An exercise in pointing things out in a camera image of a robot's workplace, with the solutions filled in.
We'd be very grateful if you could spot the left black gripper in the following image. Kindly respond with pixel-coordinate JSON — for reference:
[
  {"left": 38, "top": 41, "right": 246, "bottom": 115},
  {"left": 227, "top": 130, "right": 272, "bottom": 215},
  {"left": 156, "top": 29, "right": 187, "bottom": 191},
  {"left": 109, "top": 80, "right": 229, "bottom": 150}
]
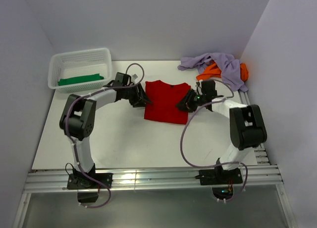
[{"left": 123, "top": 83, "right": 152, "bottom": 108}]

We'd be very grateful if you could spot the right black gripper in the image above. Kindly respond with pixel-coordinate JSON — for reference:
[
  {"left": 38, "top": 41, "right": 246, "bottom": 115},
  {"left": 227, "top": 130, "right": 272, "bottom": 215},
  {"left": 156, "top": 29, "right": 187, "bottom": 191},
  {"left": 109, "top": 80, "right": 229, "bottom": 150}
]
[{"left": 175, "top": 88, "right": 207, "bottom": 113}]

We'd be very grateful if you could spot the red t-shirt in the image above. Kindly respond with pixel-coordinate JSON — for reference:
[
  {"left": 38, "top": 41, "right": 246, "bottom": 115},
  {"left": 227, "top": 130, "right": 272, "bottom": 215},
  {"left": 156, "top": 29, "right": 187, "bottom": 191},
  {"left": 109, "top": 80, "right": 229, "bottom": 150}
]
[{"left": 144, "top": 80, "right": 191, "bottom": 125}]

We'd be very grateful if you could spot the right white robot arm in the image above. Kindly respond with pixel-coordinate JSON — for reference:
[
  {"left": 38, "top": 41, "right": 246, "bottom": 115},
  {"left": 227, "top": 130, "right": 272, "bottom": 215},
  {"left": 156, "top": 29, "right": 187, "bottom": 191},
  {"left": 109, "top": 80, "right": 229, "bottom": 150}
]
[{"left": 176, "top": 89, "right": 267, "bottom": 186}]

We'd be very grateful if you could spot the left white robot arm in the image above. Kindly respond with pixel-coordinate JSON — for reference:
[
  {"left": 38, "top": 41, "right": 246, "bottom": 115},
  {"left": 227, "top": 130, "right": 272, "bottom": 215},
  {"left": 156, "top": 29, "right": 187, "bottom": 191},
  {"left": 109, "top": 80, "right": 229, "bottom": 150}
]
[{"left": 59, "top": 83, "right": 152, "bottom": 188}]

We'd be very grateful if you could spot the orange t-shirt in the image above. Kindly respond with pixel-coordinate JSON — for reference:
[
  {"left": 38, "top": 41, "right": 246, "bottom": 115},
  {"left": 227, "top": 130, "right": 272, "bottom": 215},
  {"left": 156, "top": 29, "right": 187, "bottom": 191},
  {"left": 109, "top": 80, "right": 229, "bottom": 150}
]
[{"left": 196, "top": 62, "right": 249, "bottom": 82}]

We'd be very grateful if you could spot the rolled green t-shirt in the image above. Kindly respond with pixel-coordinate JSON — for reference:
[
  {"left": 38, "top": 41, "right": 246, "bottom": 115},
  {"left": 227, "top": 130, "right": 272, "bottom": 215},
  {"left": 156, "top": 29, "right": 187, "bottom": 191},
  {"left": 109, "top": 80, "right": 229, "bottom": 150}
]
[{"left": 58, "top": 74, "right": 104, "bottom": 86}]

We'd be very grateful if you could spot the lavender t-shirt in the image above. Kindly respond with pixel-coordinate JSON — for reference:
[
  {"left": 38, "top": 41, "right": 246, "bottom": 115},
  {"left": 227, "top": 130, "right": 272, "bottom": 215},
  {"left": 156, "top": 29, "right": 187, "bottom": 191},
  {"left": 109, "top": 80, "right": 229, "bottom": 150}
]
[{"left": 177, "top": 53, "right": 248, "bottom": 92}]

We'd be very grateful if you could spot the white plastic basket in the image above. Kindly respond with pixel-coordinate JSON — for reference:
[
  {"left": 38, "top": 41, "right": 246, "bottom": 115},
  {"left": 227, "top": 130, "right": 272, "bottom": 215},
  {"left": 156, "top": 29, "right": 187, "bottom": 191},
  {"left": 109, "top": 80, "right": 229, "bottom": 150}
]
[{"left": 48, "top": 48, "right": 116, "bottom": 93}]

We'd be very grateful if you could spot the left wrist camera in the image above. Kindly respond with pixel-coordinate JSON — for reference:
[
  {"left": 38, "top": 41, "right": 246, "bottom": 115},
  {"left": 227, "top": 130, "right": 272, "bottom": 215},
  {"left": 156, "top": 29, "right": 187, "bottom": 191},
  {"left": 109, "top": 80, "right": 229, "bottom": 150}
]
[{"left": 112, "top": 72, "right": 135, "bottom": 87}]

